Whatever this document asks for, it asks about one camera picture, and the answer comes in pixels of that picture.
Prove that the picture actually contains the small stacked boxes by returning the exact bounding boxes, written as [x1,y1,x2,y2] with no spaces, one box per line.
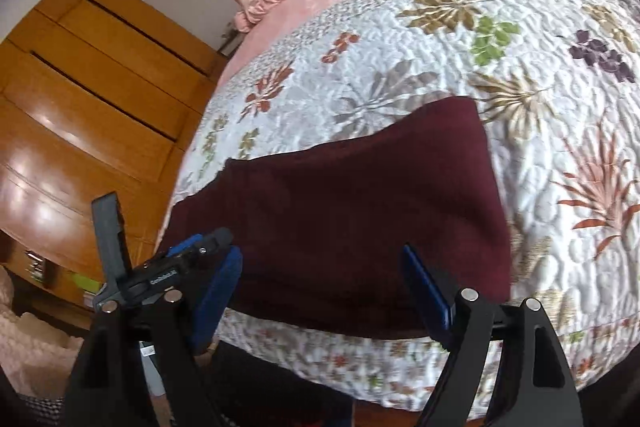
[25,249,47,283]

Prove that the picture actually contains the pink fluffy cloth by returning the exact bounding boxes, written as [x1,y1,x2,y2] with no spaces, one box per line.
[0,264,83,400]

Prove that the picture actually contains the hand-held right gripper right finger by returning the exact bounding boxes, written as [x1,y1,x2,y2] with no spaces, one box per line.
[401,243,585,427]

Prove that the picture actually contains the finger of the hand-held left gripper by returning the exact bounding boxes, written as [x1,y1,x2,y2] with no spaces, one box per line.
[165,234,203,258]
[190,228,234,260]

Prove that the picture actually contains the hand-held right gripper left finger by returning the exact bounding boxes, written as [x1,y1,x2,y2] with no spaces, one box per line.
[60,246,244,427]

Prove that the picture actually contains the small green box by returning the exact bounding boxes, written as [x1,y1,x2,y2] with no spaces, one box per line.
[72,273,108,295]

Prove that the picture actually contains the person's checkered clothing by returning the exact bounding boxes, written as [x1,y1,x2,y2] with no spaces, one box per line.
[22,394,66,427]

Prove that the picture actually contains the white floral quilt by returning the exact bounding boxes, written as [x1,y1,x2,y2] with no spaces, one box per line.
[155,0,640,410]

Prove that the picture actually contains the maroon pants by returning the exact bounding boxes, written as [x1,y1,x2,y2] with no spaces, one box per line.
[157,96,512,340]

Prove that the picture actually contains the wooden wardrobe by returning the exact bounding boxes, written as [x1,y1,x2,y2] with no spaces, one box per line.
[0,0,228,308]

